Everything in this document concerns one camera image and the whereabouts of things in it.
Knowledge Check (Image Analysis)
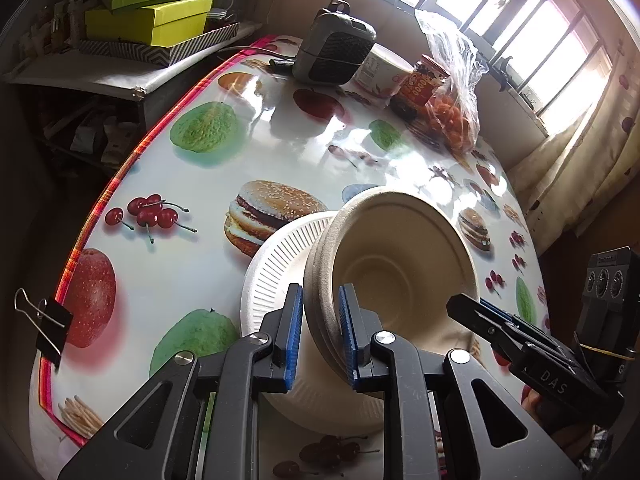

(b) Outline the black binder clip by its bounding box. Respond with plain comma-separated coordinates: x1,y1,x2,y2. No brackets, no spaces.
14,287,74,368

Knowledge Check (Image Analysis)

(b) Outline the white foam plate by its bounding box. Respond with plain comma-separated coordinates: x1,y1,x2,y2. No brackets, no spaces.
260,385,386,436
240,211,386,436

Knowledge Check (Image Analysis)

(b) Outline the cream patterned curtain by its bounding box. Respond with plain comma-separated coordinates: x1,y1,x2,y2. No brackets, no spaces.
510,50,640,241

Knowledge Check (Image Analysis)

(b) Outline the large beige paper bowl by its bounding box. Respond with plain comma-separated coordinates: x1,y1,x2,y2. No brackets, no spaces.
302,186,485,386

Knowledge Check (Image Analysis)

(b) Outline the grey side shelf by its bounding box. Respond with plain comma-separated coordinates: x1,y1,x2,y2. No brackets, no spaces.
2,20,261,96

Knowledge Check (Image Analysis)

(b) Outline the chevron striped tray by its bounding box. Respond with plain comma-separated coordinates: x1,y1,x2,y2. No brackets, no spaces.
77,20,240,67

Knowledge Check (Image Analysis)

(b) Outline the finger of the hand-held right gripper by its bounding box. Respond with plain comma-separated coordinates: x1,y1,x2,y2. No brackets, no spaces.
480,300,568,357
446,293,531,366

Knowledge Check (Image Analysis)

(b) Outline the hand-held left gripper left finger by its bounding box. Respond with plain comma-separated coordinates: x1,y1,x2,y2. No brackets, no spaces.
57,283,305,480

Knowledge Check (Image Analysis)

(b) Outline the person's right forearm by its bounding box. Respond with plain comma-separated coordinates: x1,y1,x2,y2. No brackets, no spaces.
560,420,636,473

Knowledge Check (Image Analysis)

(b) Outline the white printed paper cup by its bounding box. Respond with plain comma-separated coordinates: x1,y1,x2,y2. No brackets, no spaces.
350,50,418,100

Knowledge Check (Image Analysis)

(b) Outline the wide beige paper bowl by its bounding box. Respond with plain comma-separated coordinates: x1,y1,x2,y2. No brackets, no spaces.
312,189,483,378

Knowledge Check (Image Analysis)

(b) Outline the jar with red label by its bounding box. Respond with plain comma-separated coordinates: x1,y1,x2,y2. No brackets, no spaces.
389,57,451,121

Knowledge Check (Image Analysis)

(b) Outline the barred window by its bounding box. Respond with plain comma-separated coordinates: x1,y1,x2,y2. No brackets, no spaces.
320,0,623,136

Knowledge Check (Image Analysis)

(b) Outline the food printed tablecloth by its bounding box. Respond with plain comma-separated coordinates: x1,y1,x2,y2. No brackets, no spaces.
27,35,551,480

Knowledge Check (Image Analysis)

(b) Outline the black power cable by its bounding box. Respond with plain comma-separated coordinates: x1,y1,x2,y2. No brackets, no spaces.
220,45,301,75

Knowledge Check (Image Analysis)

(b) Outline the grey mini fan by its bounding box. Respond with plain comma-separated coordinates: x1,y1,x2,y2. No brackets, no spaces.
291,1,377,86

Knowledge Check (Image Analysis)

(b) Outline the small beige paper bowl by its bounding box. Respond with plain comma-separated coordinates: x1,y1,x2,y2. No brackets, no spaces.
324,191,482,361

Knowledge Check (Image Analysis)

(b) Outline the clear plastic bag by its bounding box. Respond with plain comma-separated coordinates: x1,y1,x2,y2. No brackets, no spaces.
414,7,488,153

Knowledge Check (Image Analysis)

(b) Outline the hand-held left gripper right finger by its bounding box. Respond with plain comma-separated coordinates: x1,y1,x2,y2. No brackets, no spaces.
338,284,582,480

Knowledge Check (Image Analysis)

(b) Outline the yellow-green box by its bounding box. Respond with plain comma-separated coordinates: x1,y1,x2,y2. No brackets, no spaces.
85,0,215,46

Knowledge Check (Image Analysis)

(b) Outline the person's right hand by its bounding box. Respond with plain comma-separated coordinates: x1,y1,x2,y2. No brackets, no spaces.
520,385,562,436

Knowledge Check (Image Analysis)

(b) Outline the black window latch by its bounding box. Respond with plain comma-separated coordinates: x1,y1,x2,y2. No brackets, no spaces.
492,55,516,91

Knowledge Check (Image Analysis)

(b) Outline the pile of oranges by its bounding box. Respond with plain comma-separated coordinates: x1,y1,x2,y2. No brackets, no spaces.
425,95,481,153

